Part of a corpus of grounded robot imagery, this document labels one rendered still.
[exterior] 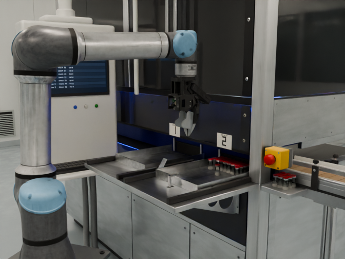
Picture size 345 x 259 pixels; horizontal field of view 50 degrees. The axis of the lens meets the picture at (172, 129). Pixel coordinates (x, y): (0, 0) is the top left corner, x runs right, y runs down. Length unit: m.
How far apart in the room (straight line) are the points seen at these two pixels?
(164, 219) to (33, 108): 1.14
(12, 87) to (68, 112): 4.63
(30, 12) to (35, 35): 5.79
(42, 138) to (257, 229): 0.89
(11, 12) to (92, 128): 4.77
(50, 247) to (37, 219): 0.08
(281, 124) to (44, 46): 0.93
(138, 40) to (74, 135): 1.12
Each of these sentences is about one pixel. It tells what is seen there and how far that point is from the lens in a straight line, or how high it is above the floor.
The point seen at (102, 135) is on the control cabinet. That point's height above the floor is 0.94.
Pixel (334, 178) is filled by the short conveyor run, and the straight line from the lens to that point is 1.47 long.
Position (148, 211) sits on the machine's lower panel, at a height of 0.51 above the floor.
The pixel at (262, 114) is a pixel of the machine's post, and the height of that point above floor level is 1.15.
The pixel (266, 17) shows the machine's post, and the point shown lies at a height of 1.50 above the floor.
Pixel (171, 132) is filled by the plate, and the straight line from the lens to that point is 1.83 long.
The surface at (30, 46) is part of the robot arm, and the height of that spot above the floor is 1.38.
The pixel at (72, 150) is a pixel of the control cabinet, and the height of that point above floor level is 0.87.
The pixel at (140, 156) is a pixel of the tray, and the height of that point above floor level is 0.88.
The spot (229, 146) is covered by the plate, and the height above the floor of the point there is 1.00.
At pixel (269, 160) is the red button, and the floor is 1.00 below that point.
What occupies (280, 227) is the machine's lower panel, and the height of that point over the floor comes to 0.67.
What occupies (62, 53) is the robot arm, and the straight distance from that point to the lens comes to 0.97.
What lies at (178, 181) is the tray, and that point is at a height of 0.90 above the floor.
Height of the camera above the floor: 1.33
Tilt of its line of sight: 10 degrees down
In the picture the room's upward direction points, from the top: straight up
